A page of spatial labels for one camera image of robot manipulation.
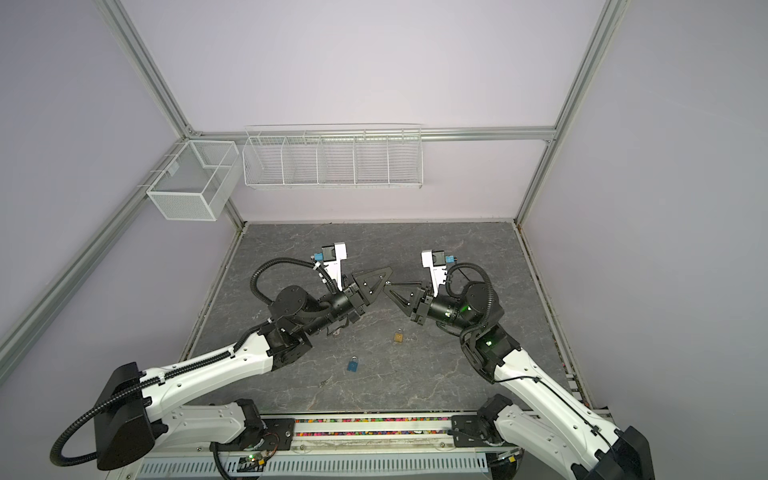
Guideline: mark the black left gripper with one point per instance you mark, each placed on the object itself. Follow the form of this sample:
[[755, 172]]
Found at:
[[359, 294]]

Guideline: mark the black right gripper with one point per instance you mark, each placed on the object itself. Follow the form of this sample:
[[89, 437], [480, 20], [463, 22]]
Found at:
[[421, 309]]

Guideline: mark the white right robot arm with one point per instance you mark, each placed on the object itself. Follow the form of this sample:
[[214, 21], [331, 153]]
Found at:
[[558, 429]]

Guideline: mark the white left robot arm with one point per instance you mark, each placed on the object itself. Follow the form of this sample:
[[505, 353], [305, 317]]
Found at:
[[137, 401]]

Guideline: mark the blue padlock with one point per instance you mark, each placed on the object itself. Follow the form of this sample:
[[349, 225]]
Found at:
[[353, 364]]

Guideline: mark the white mesh box basket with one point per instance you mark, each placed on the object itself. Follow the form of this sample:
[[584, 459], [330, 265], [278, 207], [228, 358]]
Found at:
[[198, 181]]

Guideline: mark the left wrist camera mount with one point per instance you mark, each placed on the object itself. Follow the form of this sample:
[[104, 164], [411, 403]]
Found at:
[[331, 257]]

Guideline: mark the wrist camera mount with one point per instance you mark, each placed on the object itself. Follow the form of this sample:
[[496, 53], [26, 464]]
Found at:
[[331, 257], [437, 262]]

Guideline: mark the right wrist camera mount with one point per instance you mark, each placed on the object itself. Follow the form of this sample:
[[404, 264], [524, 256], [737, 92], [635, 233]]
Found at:
[[437, 262]]

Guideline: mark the white wire shelf basket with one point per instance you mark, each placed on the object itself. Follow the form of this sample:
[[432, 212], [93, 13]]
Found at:
[[333, 156]]

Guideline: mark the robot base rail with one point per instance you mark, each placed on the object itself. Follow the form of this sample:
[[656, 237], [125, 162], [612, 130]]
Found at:
[[342, 446]]

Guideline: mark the aluminium enclosure frame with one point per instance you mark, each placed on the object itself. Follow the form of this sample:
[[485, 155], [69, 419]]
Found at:
[[80, 133]]

